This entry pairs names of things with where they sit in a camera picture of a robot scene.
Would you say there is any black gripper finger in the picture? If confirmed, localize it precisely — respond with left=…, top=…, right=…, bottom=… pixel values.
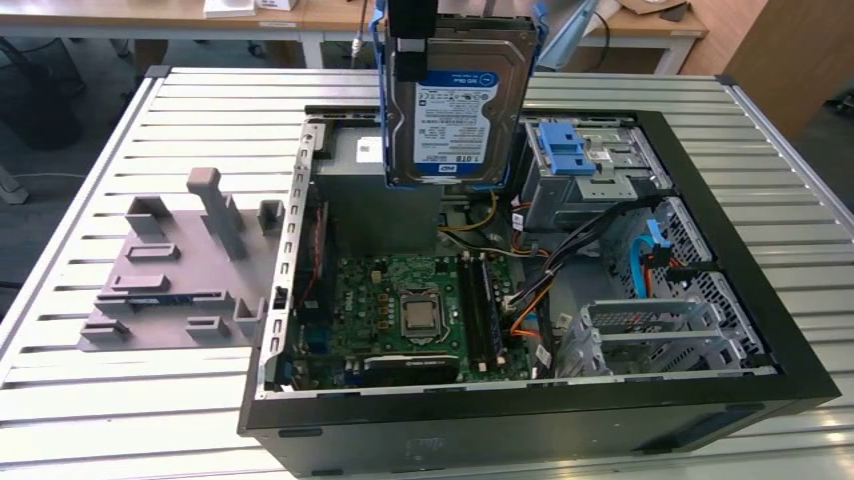
left=386, top=0, right=439, bottom=82

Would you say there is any hard disk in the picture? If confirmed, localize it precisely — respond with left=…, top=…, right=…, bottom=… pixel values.
left=366, top=0, right=550, bottom=192

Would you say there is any blue data wire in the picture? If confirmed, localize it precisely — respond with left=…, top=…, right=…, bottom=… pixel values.
left=629, top=218, right=672, bottom=302

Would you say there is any metal disk bay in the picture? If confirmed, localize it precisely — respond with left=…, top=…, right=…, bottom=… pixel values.
left=574, top=298, right=753, bottom=379

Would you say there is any blue plastic drive latch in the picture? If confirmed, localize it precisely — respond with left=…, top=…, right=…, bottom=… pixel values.
left=537, top=122, right=599, bottom=177

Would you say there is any brown cardboard piece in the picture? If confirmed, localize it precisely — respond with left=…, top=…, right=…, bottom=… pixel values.
left=618, top=0, right=690, bottom=22

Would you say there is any wooden desk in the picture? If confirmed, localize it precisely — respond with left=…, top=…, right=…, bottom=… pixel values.
left=0, top=0, right=710, bottom=76

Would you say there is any grey power supply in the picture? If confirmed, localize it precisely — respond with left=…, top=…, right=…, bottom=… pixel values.
left=311, top=124, right=447, bottom=257

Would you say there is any metal optical drive cage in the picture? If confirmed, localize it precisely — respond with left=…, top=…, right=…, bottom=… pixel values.
left=519, top=119, right=674, bottom=232

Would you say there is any green motherboard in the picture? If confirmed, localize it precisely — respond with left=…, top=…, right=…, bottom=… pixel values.
left=285, top=252, right=539, bottom=390

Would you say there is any black case fan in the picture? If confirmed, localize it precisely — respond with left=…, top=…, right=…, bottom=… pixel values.
left=297, top=199, right=338, bottom=324

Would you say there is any wooden cabinet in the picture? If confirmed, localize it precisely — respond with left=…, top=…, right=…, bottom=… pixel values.
left=680, top=0, right=854, bottom=144

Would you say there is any silver CPU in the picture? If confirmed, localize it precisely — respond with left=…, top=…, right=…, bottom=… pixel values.
left=402, top=299, right=442, bottom=335

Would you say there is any grey parts rack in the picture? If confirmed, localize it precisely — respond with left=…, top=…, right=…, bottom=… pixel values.
left=75, top=167, right=290, bottom=355

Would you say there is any RAM stick with blue label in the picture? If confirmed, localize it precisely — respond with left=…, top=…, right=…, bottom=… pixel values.
left=124, top=294, right=196, bottom=307

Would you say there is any grey table foot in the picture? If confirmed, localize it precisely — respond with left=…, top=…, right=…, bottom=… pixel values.
left=0, top=164, right=32, bottom=206

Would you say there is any black graphics card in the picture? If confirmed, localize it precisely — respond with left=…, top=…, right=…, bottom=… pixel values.
left=359, top=352, right=463, bottom=387

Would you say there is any black PC case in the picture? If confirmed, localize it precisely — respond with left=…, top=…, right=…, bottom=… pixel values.
left=237, top=103, right=844, bottom=477

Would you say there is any yellow wire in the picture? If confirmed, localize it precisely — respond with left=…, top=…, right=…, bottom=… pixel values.
left=438, top=189, right=502, bottom=234

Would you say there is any red wire with white connector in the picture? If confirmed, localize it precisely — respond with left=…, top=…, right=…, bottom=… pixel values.
left=510, top=197, right=543, bottom=257

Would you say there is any red twisted fan wire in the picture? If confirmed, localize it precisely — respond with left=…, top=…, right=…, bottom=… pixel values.
left=298, top=202, right=330, bottom=307

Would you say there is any black and white wire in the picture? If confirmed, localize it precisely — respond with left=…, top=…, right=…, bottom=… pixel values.
left=437, top=228, right=535, bottom=259

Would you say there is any black wire bundle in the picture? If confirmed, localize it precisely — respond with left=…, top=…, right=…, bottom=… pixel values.
left=505, top=198, right=646, bottom=321

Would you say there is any orange wire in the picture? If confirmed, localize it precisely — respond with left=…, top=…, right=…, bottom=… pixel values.
left=509, top=283, right=559, bottom=342

